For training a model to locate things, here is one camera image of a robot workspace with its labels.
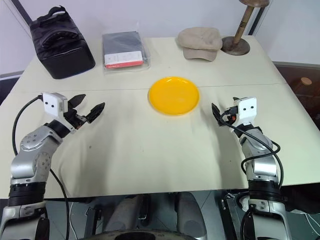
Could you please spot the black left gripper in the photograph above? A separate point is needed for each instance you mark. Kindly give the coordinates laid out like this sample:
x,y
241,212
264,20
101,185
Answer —
x,y
75,119

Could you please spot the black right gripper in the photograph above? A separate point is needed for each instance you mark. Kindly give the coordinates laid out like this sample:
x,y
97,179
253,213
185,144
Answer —
x,y
231,113

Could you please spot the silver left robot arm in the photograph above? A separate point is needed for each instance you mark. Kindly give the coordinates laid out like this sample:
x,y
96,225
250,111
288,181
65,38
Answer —
x,y
32,143

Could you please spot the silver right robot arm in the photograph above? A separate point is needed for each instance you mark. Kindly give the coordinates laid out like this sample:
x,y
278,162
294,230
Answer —
x,y
262,170

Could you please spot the yellow round plate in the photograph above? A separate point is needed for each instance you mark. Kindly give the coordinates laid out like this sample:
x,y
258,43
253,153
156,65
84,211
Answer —
x,y
174,95

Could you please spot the black padded bag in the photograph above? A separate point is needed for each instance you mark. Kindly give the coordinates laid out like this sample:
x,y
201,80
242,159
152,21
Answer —
x,y
60,45

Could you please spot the beige flat cap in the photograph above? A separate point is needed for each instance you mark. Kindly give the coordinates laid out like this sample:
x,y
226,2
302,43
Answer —
x,y
198,45

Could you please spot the dark cloth in plastic pack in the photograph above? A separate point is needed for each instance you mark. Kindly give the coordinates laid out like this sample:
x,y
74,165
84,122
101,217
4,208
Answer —
x,y
125,48

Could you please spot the wooden hat stand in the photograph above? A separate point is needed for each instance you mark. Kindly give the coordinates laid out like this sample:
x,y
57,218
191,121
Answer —
x,y
237,37

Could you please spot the dark brown side table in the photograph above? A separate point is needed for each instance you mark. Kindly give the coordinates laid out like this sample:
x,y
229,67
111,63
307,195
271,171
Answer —
x,y
300,85

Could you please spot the small round wooden knob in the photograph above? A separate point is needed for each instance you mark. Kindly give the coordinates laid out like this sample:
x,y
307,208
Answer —
x,y
306,81

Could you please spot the grey rounded shape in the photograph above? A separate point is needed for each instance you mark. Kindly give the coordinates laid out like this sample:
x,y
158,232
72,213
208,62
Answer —
x,y
123,215
190,215

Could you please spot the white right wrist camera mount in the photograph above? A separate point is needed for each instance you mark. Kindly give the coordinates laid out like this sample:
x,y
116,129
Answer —
x,y
247,108

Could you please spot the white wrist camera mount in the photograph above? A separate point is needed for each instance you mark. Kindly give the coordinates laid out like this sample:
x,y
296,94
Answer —
x,y
53,104
247,108

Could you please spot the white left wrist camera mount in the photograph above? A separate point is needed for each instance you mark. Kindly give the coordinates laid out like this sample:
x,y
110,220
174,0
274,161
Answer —
x,y
53,104

